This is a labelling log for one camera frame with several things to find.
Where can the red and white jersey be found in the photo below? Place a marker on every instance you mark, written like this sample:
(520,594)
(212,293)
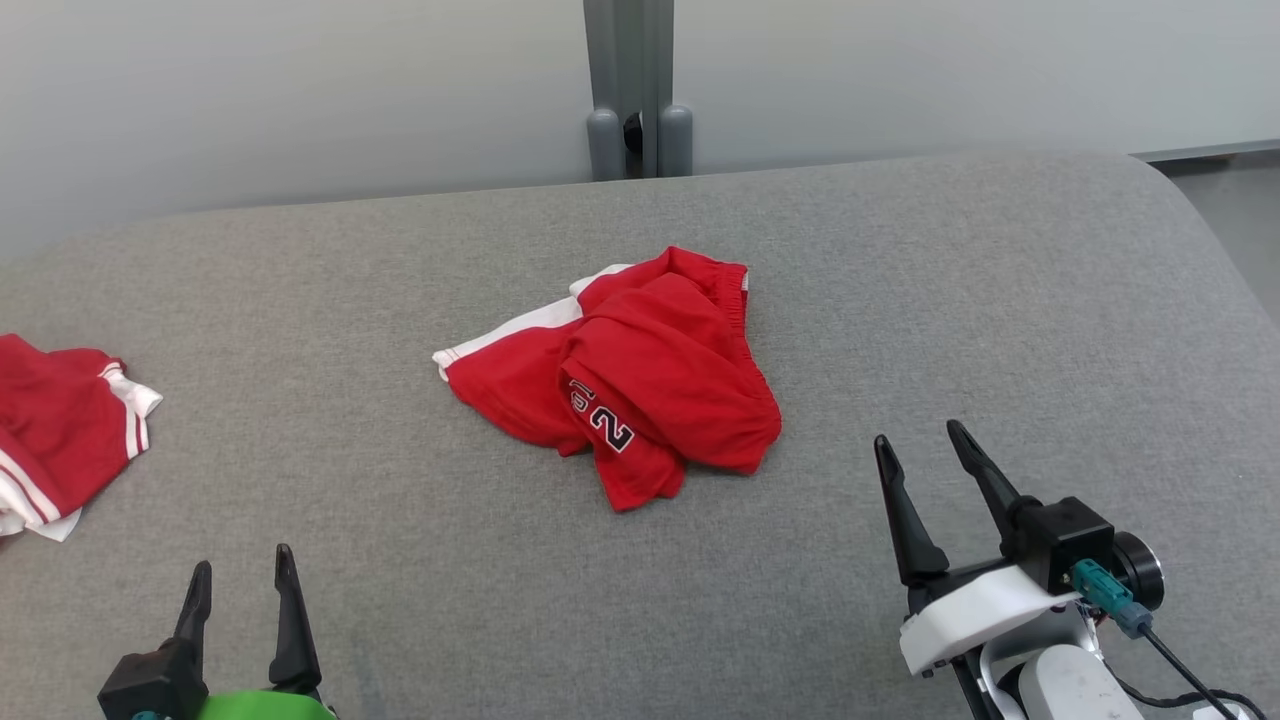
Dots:
(60,430)

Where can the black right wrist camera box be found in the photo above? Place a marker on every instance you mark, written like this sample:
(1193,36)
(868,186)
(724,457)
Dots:
(1060,535)

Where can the red shorts with number print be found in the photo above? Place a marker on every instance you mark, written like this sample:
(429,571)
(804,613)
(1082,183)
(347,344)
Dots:
(660,370)

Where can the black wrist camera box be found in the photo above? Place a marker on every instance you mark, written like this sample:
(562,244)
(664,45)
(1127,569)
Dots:
(1060,535)
(150,685)

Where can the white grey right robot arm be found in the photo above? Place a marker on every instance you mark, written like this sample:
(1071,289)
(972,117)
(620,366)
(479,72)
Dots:
(1080,690)

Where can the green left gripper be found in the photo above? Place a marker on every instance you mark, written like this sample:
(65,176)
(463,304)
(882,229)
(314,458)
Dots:
(265,707)

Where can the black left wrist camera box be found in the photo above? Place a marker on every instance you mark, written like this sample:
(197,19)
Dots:
(150,685)

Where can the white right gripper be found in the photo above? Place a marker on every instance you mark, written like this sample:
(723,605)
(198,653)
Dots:
(980,615)

